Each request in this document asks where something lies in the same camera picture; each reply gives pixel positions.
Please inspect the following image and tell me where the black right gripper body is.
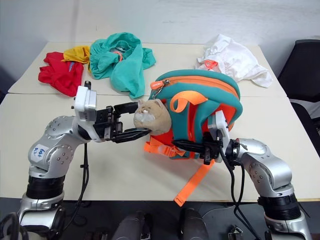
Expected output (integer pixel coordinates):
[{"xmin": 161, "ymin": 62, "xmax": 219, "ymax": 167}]
[{"xmin": 199, "ymin": 131, "xmax": 223, "ymax": 166}]

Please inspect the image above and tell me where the white garment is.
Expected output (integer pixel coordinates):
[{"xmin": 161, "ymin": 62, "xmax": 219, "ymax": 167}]
[{"xmin": 195, "ymin": 33, "xmax": 274, "ymax": 89}]

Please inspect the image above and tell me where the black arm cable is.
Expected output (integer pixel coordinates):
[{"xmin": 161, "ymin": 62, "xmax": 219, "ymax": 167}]
[
  {"xmin": 216, "ymin": 136, "xmax": 263, "ymax": 240},
  {"xmin": 66, "ymin": 141, "xmax": 91, "ymax": 227}
]

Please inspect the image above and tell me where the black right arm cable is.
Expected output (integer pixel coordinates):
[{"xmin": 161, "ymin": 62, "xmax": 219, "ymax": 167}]
[{"xmin": 216, "ymin": 136, "xmax": 263, "ymax": 240}]

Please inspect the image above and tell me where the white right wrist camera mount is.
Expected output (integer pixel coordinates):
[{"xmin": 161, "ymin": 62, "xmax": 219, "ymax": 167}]
[{"xmin": 206, "ymin": 110, "xmax": 230, "ymax": 164}]

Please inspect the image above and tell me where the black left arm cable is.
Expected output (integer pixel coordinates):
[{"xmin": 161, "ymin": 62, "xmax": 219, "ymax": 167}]
[{"xmin": 66, "ymin": 141, "xmax": 91, "ymax": 227}]

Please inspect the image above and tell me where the teal garment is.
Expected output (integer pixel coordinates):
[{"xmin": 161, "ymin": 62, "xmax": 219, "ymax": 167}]
[{"xmin": 88, "ymin": 32, "xmax": 157, "ymax": 100}]

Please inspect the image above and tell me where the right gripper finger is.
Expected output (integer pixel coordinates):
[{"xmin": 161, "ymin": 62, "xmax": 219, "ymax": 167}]
[{"xmin": 170, "ymin": 140, "xmax": 206, "ymax": 153}]

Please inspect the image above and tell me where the red garment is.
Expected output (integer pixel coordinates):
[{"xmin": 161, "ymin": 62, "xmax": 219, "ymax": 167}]
[{"xmin": 37, "ymin": 51, "xmax": 84, "ymax": 98}]

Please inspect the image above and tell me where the beige cat plush toy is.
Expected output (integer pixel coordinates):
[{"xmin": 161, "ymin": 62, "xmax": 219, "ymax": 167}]
[{"xmin": 132, "ymin": 98, "xmax": 173, "ymax": 137}]

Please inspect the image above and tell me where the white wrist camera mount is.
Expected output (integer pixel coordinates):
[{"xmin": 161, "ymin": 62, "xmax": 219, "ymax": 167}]
[
  {"xmin": 206, "ymin": 110, "xmax": 230, "ymax": 164},
  {"xmin": 71, "ymin": 80, "xmax": 98, "ymax": 126}
]

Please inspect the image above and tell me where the yellow garment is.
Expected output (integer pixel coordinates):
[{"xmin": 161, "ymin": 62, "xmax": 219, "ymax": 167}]
[{"xmin": 60, "ymin": 45, "xmax": 92, "ymax": 74}]

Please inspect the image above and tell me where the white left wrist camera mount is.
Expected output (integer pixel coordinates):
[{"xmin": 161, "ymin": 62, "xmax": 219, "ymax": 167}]
[{"xmin": 71, "ymin": 80, "xmax": 98, "ymax": 126}]

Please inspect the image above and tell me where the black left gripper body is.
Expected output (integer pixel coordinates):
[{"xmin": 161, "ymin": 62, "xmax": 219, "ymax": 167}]
[{"xmin": 93, "ymin": 105, "xmax": 124, "ymax": 143}]

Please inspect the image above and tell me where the black chair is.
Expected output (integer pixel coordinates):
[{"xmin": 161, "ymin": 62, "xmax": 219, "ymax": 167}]
[{"xmin": 276, "ymin": 39, "xmax": 320, "ymax": 152}]

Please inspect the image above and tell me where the orange and teal backpack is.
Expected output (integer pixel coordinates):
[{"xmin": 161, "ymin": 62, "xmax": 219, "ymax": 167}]
[{"xmin": 143, "ymin": 69, "xmax": 244, "ymax": 207}]

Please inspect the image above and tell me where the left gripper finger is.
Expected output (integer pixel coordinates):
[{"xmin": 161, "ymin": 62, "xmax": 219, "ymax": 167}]
[
  {"xmin": 113, "ymin": 100, "xmax": 140, "ymax": 116},
  {"xmin": 112, "ymin": 126, "xmax": 152, "ymax": 144}
]

